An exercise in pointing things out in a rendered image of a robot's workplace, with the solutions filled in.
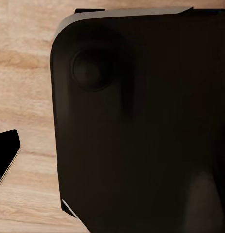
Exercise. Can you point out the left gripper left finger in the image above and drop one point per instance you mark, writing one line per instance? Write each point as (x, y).
(9, 145)

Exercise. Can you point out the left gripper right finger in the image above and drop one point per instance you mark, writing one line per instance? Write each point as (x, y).
(219, 143)

